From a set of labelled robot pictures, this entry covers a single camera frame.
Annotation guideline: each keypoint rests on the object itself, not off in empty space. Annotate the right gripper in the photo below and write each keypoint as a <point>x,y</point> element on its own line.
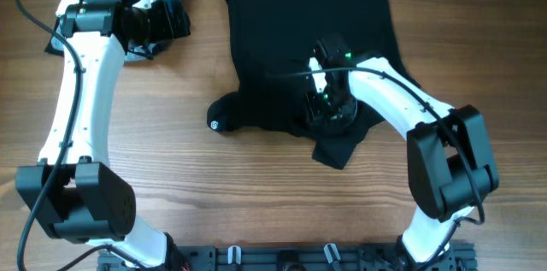
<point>314,109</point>

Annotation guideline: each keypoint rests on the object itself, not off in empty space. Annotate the black polo shirt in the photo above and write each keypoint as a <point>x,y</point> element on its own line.
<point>271,42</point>

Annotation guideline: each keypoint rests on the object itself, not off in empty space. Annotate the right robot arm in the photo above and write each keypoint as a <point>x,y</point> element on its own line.
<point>451,168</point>

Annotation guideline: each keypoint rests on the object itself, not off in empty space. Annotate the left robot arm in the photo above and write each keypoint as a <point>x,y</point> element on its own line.
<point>72,192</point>

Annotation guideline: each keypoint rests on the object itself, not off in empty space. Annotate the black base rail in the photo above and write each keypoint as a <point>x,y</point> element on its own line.
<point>460,256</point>

